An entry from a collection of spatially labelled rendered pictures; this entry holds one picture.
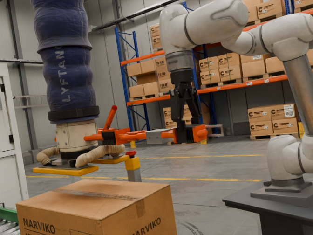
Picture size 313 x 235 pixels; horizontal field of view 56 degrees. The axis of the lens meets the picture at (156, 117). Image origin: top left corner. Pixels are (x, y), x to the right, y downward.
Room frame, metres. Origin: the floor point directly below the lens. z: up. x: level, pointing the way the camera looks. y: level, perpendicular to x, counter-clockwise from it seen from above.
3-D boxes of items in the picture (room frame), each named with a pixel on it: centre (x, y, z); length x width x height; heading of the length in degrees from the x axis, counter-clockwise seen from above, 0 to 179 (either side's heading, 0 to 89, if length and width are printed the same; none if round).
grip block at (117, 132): (1.19, 0.17, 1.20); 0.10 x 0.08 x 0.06; 142
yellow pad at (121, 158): (1.42, 0.31, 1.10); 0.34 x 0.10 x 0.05; 52
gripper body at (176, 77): (0.98, -0.10, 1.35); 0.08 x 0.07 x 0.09; 141
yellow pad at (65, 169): (1.27, 0.43, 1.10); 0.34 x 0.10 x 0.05; 52
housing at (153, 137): (1.06, 0.00, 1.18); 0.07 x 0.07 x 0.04; 52
